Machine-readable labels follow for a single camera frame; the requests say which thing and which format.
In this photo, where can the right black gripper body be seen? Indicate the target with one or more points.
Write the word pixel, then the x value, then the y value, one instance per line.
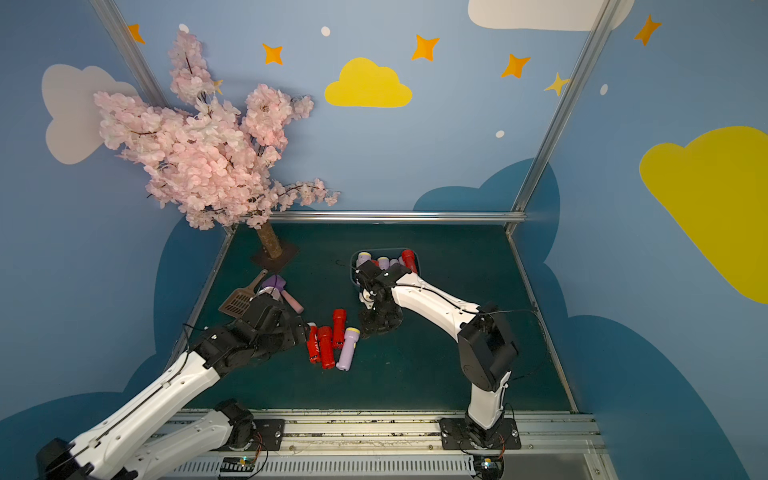
pixel 380 309

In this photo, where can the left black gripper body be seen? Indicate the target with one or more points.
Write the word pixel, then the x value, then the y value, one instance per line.
pixel 294 330

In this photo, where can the red flashlight white head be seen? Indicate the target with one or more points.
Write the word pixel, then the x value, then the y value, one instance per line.
pixel 313 344

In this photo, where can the purple flashlight yellow head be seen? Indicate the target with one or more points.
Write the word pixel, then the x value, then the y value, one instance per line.
pixel 350 340

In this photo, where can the red flashlight slanted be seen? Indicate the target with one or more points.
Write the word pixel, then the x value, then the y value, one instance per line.
pixel 408 259

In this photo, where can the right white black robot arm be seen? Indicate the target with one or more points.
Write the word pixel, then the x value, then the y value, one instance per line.
pixel 485 341

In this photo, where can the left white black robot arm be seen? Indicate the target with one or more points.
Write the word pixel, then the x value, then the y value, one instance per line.
pixel 103 451

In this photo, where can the brown slotted litter scoop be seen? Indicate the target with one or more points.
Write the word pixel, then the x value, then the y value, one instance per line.
pixel 239 300

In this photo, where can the left control circuit board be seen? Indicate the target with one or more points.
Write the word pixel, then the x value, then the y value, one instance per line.
pixel 241 467

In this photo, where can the control circuit board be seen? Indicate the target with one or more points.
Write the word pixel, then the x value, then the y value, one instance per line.
pixel 488 468
pixel 241 467

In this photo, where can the pink cherry blossom tree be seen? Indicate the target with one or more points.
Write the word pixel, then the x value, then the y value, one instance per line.
pixel 214 161

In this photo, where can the right control circuit board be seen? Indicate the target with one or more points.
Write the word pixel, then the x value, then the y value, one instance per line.
pixel 488 468

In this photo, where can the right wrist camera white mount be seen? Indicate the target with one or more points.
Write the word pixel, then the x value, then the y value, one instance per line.
pixel 367 299

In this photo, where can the purple spatula pink handle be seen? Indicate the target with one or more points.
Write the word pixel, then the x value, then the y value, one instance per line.
pixel 276 286

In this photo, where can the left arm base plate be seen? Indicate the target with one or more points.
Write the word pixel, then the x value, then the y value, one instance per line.
pixel 255 435

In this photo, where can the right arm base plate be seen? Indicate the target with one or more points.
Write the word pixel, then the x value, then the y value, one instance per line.
pixel 464 434

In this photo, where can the horizontal aluminium frame rail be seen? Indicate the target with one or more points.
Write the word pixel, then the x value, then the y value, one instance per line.
pixel 397 217

